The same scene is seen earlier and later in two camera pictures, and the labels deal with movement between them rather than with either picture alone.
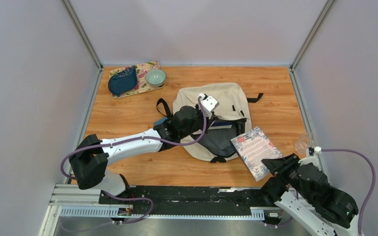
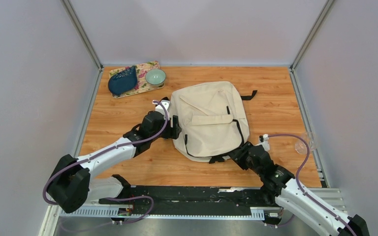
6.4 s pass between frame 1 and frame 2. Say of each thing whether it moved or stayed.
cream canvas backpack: moved
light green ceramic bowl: stayed
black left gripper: moved
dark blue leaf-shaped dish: stayed
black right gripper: moved
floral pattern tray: stayed
